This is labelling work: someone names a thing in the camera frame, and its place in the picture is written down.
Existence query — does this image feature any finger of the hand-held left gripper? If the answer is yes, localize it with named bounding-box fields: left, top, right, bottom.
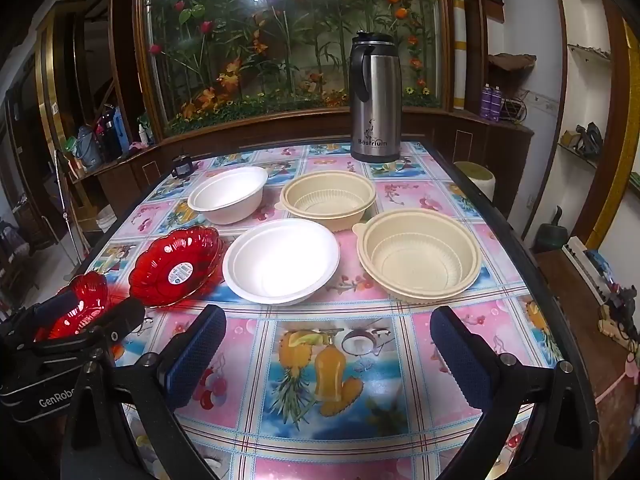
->
left=84, top=297, right=146, bottom=349
left=0, top=292, right=79, bottom=352

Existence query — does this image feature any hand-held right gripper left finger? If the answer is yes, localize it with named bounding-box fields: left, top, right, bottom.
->
left=60, top=304, right=227, bottom=480

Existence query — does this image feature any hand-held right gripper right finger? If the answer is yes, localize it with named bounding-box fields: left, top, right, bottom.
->
left=430, top=305, right=601, bottom=480

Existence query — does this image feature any small red glass plate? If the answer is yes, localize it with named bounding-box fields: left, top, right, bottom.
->
left=34, top=272, right=110, bottom=343

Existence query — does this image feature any large red glass plate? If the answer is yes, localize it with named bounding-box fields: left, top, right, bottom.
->
left=128, top=226, right=224, bottom=308

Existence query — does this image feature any beige plastic bowl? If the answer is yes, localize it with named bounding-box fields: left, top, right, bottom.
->
left=352, top=209, right=482, bottom=305
left=274, top=170, right=377, bottom=233

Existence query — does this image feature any white round plate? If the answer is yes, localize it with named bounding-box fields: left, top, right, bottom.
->
left=222, top=218, right=341, bottom=306

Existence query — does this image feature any white foam bowl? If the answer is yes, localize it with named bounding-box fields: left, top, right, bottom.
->
left=187, top=166, right=269, bottom=225

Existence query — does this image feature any white plastic bucket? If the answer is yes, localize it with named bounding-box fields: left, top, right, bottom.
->
left=95, top=207, right=119, bottom=234

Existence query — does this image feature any wooden side table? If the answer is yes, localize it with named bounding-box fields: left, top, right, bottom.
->
left=534, top=249, right=640, bottom=480

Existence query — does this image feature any fruit printed tablecloth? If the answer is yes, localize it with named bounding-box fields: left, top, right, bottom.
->
left=87, top=141, right=571, bottom=480

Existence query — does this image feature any white power strip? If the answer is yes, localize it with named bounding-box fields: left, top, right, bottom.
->
left=562, top=242, right=606, bottom=307

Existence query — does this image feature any dark green vase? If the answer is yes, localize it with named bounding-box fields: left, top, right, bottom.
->
left=537, top=205, right=569, bottom=253

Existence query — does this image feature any blue grey plastic bucket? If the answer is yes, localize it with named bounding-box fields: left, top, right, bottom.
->
left=75, top=125, right=104, bottom=171

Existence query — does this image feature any wicker basket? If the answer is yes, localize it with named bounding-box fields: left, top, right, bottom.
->
left=500, top=90, right=529, bottom=124

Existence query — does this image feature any stainless steel thermos jug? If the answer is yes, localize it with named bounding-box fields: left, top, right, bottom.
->
left=349, top=31, right=401, bottom=163

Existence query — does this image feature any white yellow striped roll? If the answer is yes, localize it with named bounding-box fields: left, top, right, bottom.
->
left=451, top=0, right=469, bottom=111

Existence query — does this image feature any artificial flower glass display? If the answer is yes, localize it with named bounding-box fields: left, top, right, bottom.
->
left=132, top=0, right=451, bottom=136

